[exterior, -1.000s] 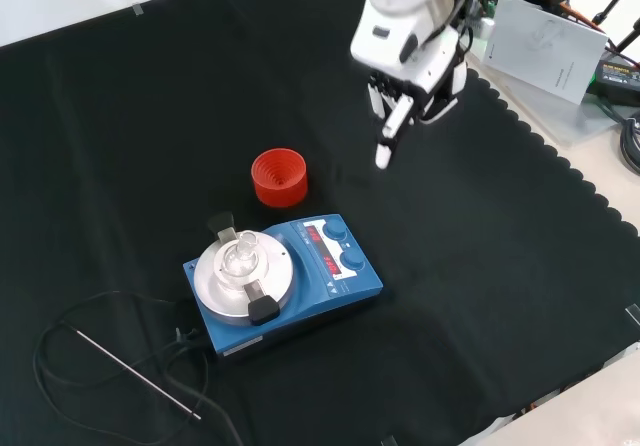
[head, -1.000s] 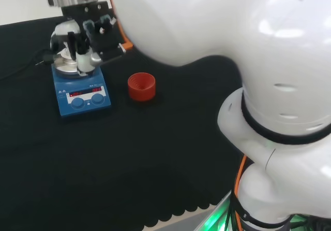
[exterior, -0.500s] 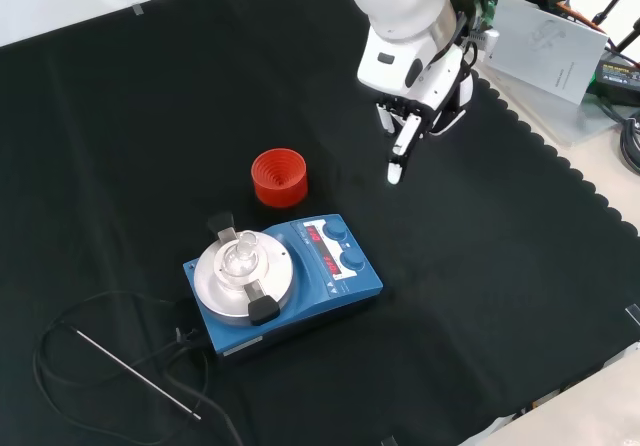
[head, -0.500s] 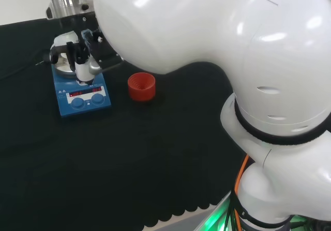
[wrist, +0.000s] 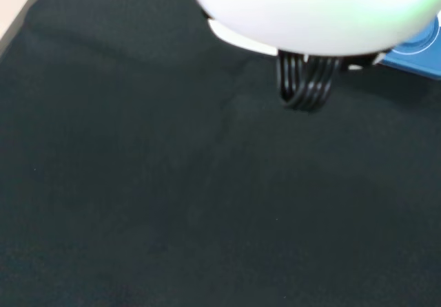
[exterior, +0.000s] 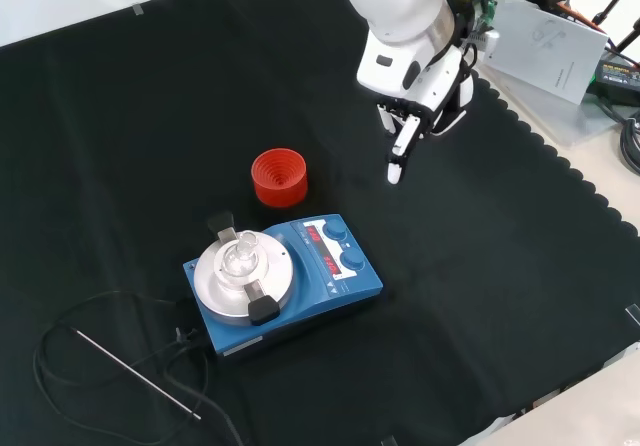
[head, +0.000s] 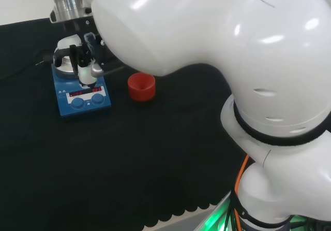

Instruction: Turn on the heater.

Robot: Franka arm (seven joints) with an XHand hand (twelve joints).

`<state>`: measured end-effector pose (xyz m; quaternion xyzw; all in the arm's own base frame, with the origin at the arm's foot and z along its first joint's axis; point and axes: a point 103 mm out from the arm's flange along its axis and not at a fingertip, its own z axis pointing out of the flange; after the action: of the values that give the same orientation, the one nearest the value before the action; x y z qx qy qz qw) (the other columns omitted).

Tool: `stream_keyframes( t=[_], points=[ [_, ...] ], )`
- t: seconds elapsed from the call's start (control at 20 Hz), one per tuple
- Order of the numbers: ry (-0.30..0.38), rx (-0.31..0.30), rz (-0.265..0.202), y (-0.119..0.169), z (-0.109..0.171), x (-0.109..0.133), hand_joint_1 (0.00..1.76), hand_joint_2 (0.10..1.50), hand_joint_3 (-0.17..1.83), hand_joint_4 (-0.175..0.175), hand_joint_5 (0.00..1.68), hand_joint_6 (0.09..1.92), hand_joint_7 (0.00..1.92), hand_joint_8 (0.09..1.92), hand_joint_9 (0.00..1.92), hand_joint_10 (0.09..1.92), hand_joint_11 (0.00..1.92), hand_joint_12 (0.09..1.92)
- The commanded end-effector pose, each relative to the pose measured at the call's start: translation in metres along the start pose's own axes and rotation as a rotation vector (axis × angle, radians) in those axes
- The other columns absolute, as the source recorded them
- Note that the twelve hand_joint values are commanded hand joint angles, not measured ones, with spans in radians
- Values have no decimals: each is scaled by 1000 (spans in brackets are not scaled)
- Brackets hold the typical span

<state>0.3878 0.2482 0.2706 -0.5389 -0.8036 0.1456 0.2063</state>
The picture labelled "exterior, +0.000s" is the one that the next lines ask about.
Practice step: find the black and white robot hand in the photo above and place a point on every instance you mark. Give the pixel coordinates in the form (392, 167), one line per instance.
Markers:
(430, 91)

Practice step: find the heater with blue base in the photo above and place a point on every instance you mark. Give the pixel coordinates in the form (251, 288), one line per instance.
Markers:
(310, 311)

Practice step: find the white printed booklet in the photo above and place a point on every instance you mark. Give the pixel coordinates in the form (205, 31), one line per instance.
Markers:
(545, 61)

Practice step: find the red ribbed plastic cup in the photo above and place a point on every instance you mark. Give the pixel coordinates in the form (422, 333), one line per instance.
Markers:
(279, 181)

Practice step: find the black bench cloth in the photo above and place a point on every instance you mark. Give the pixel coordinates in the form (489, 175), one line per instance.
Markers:
(450, 266)

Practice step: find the black power adapter green label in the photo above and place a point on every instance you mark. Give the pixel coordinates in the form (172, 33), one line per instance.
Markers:
(617, 78)

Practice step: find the black tripod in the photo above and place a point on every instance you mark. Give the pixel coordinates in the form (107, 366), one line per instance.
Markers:
(612, 1)

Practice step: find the clear round-bottom glass flask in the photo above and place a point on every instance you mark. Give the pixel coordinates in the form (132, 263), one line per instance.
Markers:
(239, 258)

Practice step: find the clear tape strip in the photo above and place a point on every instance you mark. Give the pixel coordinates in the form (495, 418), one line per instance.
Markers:
(138, 10)
(390, 441)
(633, 314)

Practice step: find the thin metal probe rod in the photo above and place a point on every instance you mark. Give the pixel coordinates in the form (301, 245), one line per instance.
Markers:
(135, 373)

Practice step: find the grey metal base plate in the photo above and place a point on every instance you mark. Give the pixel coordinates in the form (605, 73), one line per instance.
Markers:
(575, 121)

